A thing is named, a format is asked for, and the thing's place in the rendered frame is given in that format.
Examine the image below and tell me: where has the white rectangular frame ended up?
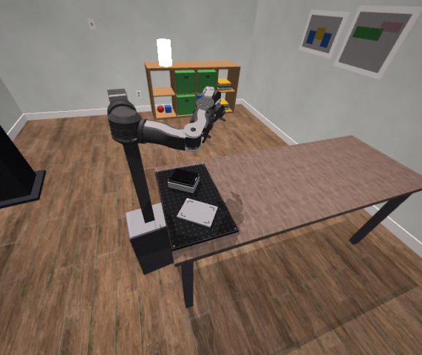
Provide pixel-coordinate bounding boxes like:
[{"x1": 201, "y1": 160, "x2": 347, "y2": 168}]
[{"x1": 177, "y1": 198, "x2": 218, "y2": 228}]

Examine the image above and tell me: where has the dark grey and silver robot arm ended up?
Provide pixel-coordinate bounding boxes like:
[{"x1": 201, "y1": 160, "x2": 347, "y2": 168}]
[{"x1": 107, "y1": 87, "x2": 221, "y2": 152}]

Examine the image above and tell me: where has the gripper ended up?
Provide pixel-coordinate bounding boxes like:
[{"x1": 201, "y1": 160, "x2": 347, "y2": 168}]
[{"x1": 207, "y1": 104, "x2": 225, "y2": 138}]

